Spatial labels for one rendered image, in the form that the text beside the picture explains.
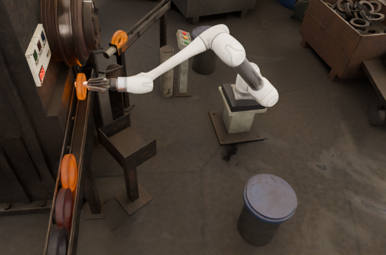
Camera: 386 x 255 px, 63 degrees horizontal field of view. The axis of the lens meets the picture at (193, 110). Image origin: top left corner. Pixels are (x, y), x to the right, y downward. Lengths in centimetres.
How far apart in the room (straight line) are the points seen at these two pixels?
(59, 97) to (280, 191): 138
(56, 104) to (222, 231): 134
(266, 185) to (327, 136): 121
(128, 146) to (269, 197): 88
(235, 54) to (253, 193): 82
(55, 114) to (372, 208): 228
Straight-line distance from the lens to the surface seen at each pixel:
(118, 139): 192
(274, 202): 196
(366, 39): 344
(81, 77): 190
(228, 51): 181
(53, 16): 178
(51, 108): 179
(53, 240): 147
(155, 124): 280
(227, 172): 253
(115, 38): 248
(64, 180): 162
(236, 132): 277
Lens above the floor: 206
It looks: 44 degrees down
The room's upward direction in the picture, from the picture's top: 5 degrees clockwise
